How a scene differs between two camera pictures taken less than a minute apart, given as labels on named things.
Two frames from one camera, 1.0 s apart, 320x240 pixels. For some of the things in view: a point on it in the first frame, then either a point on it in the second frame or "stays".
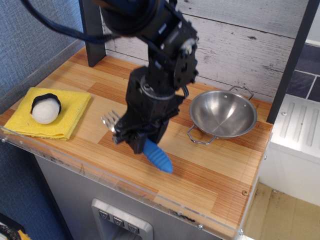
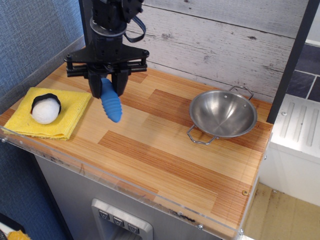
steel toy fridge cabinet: (90, 210) stays
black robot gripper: (143, 112) to (107, 55)
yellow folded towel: (74, 106) stays
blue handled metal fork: (111, 120) to (110, 101)
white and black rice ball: (45, 108) stays
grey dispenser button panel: (116, 224) stays
